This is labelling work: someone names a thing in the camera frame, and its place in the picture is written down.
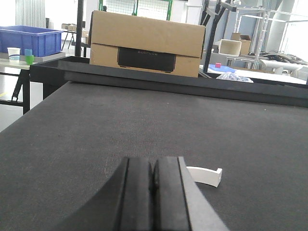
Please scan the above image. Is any white open box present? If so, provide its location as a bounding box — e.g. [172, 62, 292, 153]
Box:
[214, 39, 242, 56]

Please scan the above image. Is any white paper cup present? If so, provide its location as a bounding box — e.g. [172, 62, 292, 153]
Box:
[7, 47, 21, 63]

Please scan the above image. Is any blue plastic crate on table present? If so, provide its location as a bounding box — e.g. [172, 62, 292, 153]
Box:
[0, 26, 62, 57]

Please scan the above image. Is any white curved PVC pipe piece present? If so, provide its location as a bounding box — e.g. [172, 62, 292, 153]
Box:
[186, 167, 223, 188]

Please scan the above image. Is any blue plastic cup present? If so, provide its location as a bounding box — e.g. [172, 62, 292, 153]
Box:
[24, 49, 33, 56]

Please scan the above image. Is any black vertical post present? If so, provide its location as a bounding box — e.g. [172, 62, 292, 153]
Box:
[75, 0, 84, 57]

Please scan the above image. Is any green plastic cup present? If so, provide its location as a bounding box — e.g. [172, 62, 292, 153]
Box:
[25, 55, 34, 65]

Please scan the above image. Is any crumpled clear plastic bag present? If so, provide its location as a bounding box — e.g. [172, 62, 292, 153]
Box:
[217, 72, 253, 83]

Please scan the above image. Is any large cardboard box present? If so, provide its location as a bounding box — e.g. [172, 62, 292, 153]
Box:
[90, 11, 205, 77]

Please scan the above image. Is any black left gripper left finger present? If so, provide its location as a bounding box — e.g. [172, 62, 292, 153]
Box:
[53, 157, 153, 231]

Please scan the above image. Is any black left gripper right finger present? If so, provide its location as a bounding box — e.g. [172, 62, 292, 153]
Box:
[154, 156, 228, 231]

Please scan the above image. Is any brown cardboard box background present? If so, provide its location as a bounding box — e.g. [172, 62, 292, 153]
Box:
[231, 33, 251, 55]

